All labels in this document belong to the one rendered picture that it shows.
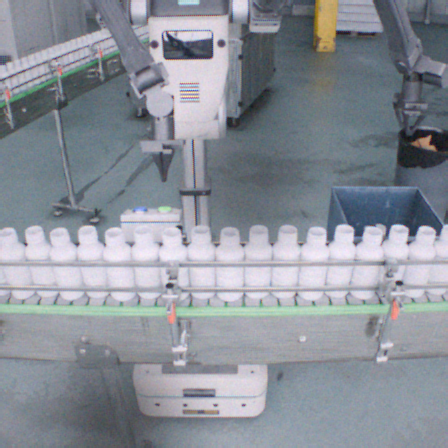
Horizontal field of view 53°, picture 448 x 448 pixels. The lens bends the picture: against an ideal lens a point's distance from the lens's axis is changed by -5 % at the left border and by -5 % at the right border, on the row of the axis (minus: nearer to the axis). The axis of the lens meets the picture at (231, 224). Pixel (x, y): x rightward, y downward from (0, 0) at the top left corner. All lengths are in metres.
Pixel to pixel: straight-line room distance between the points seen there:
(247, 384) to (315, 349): 0.75
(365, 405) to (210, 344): 1.18
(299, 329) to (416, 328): 0.28
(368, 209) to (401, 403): 0.92
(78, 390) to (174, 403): 0.50
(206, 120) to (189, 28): 0.28
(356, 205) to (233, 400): 0.88
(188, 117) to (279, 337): 0.72
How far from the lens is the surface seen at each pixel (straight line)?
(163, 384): 1.85
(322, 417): 2.07
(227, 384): 1.84
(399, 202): 1.71
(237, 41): 4.44
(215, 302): 1.03
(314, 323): 1.06
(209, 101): 1.42
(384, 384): 2.24
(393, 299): 0.97
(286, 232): 0.98
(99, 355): 1.15
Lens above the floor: 1.69
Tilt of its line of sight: 33 degrees down
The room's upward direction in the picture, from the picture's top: straight up
